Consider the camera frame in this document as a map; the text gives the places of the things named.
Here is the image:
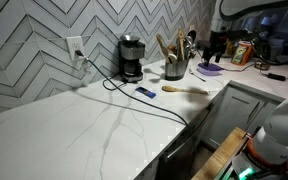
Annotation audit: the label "orange Gatorade powder canister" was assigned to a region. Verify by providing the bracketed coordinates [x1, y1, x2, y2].
[231, 41, 253, 66]

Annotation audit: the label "metallic soup ladle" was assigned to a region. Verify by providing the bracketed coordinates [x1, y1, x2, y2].
[186, 30, 196, 58]

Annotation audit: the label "wooden spatula in bucket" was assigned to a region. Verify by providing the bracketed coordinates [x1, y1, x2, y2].
[178, 28, 185, 61]

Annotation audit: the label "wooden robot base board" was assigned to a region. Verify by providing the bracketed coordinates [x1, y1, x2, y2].
[191, 128, 250, 180]

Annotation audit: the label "black power adapter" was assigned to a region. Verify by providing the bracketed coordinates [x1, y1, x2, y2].
[267, 73, 286, 81]

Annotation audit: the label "eyeglasses on counter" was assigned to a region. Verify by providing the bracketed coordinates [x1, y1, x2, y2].
[254, 60, 270, 71]

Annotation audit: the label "black coffee maker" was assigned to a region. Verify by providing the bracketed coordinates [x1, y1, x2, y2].
[118, 35, 145, 83]

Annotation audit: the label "wooden spoon in bucket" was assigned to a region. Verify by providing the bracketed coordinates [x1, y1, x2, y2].
[156, 34, 170, 64]

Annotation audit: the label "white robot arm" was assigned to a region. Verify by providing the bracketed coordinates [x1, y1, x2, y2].
[202, 0, 288, 180]

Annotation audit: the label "white wall outlet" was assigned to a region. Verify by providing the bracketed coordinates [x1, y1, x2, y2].
[66, 36, 84, 61]

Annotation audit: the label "wooden spoon on counter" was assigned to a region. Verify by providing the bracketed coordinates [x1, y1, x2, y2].
[162, 86, 208, 95]

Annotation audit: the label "black power cable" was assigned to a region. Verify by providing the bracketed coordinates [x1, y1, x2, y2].
[75, 49, 198, 148]

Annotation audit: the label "metal utensil bucket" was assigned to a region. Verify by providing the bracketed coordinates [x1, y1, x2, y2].
[165, 60, 188, 81]

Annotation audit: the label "purple lidded plastic container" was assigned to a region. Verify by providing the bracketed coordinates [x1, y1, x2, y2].
[197, 63, 222, 76]

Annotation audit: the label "blue rectangular packet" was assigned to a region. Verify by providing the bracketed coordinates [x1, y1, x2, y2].
[135, 87, 156, 99]

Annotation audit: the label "black cable on counter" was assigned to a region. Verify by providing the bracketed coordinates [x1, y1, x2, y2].
[221, 61, 268, 78]

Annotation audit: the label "silver fork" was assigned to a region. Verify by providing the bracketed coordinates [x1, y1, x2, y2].
[189, 69, 206, 82]

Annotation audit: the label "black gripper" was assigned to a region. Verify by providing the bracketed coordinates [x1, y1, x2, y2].
[202, 31, 227, 67]

